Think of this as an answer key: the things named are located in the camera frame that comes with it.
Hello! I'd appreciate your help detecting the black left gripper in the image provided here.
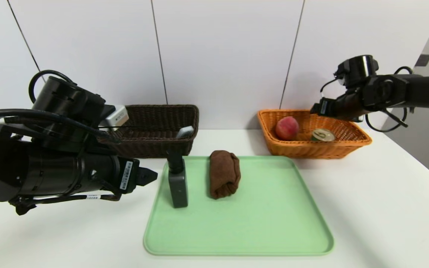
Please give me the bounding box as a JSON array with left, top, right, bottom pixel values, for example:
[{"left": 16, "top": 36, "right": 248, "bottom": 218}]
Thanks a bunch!
[{"left": 85, "top": 152, "right": 158, "bottom": 194}]

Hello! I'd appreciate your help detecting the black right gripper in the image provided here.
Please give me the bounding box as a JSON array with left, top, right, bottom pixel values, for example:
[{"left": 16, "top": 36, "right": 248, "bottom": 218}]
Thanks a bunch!
[{"left": 310, "top": 97, "right": 353, "bottom": 119}]

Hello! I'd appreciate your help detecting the round tin can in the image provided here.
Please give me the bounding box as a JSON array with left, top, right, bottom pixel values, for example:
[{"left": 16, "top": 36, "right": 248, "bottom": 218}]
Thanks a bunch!
[{"left": 311, "top": 128, "right": 336, "bottom": 142}]

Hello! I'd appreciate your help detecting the red peach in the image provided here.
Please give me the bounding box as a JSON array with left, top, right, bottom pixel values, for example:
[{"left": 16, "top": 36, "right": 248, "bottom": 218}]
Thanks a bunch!
[{"left": 275, "top": 116, "right": 300, "bottom": 141}]

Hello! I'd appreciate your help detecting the clear grey plastic case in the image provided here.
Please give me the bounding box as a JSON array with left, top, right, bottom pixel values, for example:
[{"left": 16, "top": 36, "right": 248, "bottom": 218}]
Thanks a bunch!
[{"left": 176, "top": 125, "right": 195, "bottom": 139}]

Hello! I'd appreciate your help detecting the orange wicker basket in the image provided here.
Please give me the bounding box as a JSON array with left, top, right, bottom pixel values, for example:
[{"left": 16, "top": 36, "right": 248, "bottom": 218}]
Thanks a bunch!
[{"left": 257, "top": 109, "right": 372, "bottom": 160}]

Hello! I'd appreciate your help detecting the dark brown wicker basket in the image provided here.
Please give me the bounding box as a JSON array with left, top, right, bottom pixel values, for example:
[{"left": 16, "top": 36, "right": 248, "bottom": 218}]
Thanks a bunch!
[{"left": 105, "top": 105, "right": 200, "bottom": 159}]

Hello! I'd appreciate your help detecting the rolled brown towel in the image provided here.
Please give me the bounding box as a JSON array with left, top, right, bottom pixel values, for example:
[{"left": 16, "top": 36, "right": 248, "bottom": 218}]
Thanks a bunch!
[{"left": 209, "top": 150, "right": 242, "bottom": 200}]

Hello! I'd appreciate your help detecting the light green plastic tray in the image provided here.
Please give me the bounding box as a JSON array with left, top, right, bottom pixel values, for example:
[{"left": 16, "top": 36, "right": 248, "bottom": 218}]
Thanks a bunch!
[{"left": 144, "top": 156, "right": 335, "bottom": 256}]

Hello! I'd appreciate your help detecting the dark grey handheld camera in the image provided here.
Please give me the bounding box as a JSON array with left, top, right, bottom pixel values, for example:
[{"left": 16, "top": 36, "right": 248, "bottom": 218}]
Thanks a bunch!
[{"left": 167, "top": 149, "right": 189, "bottom": 208}]

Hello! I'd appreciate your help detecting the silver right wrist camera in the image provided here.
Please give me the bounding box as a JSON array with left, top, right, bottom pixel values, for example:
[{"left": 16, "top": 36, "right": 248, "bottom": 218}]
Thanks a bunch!
[{"left": 335, "top": 60, "right": 351, "bottom": 79}]

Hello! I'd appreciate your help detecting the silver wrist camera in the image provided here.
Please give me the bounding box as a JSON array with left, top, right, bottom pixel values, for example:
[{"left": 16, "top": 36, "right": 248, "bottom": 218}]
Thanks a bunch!
[
  {"left": 99, "top": 105, "right": 130, "bottom": 129},
  {"left": 335, "top": 60, "right": 351, "bottom": 79}
]

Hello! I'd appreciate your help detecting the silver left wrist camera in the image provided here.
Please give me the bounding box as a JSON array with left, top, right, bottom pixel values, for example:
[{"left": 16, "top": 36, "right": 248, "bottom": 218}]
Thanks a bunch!
[{"left": 99, "top": 105, "right": 130, "bottom": 129}]

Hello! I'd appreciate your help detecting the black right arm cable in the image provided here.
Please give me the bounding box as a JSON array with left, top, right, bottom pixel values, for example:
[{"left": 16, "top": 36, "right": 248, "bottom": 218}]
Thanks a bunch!
[{"left": 320, "top": 66, "right": 414, "bottom": 133}]

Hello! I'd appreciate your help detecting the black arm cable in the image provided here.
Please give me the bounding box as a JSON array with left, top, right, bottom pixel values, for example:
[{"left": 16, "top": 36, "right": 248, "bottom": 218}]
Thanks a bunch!
[
  {"left": 0, "top": 70, "right": 121, "bottom": 145},
  {"left": 320, "top": 66, "right": 414, "bottom": 133}
]

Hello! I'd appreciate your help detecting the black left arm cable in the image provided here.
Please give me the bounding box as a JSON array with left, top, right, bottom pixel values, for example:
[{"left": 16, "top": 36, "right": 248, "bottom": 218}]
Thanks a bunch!
[{"left": 0, "top": 70, "right": 121, "bottom": 145}]

